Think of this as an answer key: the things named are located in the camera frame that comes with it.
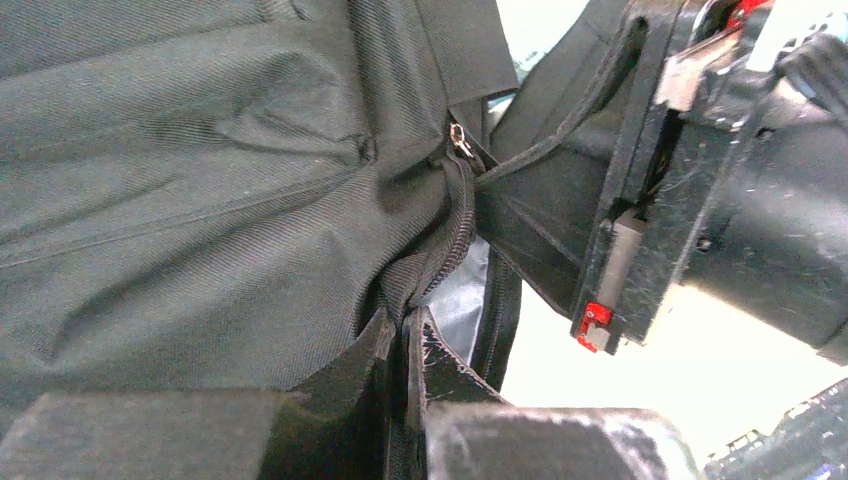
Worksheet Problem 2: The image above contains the black student backpack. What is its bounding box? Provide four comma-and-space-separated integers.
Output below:
0, 0, 651, 480

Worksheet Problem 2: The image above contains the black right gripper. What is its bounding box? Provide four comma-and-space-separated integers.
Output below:
473, 0, 848, 367

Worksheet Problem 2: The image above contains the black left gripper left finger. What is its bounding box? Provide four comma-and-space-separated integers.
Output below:
1, 310, 395, 479

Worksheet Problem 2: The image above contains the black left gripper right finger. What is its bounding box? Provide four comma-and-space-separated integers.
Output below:
404, 307, 699, 479

